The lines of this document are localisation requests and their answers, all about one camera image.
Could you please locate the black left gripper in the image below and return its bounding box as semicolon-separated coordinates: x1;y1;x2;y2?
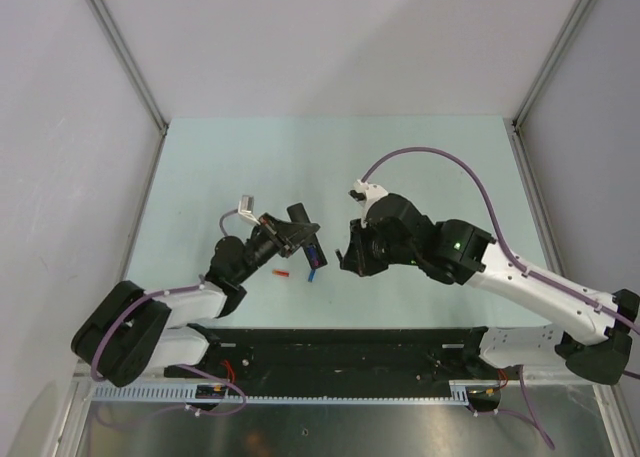
234;212;319;283

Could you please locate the blue magenta battery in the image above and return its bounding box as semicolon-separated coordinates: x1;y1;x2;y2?
309;246;321;269

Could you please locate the black remote control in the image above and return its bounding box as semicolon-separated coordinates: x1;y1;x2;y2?
286;202;329;269

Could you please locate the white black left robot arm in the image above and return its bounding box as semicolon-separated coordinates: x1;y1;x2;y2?
70;213;320;387

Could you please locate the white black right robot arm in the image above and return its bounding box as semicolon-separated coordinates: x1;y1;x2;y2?
338;182;639;385

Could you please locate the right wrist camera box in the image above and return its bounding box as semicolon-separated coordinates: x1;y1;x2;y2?
349;180;389;227

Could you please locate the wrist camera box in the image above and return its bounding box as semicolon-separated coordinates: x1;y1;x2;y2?
349;180;389;227
237;195;259;225

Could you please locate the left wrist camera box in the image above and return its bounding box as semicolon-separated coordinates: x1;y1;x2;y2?
237;195;259;225

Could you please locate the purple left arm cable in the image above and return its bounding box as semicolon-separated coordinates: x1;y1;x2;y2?
89;207;241;382

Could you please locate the grey slotted cable duct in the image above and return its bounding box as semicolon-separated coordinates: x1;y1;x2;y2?
91;381;501;406

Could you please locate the aluminium frame post right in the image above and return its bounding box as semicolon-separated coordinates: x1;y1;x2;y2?
512;0;609;128

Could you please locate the aluminium frame post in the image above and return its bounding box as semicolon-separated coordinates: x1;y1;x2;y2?
85;0;169;137
512;0;609;128

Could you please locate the aluminium frame post left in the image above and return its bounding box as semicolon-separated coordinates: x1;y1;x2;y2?
85;0;169;137

